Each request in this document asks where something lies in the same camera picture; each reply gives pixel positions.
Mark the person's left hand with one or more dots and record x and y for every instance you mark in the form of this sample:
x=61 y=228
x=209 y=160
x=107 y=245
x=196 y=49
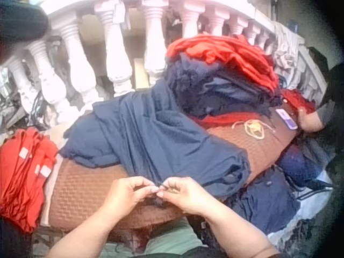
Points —
x=122 y=194

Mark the person's right hand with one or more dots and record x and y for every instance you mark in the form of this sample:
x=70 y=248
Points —
x=188 y=196

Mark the blue garment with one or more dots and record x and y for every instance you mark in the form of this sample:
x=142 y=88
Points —
x=150 y=134

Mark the person's legs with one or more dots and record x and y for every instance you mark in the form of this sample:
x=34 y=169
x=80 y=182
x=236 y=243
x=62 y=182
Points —
x=166 y=239

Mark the beige cloth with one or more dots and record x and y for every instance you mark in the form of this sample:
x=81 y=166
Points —
x=52 y=188

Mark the pile of navy garments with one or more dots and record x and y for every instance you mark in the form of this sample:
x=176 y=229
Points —
x=271 y=199

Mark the stack of red garments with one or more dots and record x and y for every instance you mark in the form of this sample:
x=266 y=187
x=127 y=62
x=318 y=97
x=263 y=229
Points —
x=21 y=174

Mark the white and purple phone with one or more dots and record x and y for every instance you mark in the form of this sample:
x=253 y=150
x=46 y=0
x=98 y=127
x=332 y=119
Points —
x=287 y=119

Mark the heap of red and navy garments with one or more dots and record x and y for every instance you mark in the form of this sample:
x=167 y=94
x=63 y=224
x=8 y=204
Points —
x=223 y=72

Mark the white stone balustrade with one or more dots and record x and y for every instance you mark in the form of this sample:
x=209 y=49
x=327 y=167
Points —
x=118 y=48

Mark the grey cloth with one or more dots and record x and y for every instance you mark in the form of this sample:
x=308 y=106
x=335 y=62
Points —
x=289 y=45

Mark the black object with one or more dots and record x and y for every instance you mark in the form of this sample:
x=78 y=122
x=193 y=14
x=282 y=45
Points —
x=18 y=18

